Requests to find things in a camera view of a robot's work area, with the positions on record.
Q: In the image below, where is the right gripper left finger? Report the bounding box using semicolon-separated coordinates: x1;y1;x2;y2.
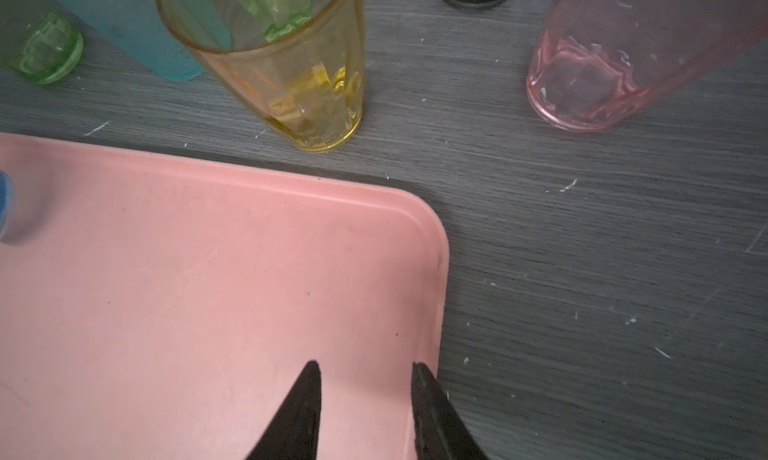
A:
246;360;322;460

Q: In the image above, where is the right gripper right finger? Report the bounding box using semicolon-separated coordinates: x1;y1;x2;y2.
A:
411;363;488;460

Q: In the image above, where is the pink tray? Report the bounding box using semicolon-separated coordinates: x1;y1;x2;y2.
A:
1;134;449;459

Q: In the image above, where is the blue-purple glass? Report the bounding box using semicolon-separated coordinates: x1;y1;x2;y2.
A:
0;171;14;238

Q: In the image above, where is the pink glass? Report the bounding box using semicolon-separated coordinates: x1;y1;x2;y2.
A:
526;0;767;132

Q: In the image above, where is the yellow short glass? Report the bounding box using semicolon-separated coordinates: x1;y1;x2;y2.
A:
156;0;365;153

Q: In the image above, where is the clear tall glass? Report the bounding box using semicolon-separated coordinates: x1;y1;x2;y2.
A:
210;0;313;48

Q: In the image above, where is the teal glass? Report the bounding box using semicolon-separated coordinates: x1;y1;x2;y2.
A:
53;0;203;82

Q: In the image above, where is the green small glass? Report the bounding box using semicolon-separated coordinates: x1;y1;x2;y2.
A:
1;0;84;86

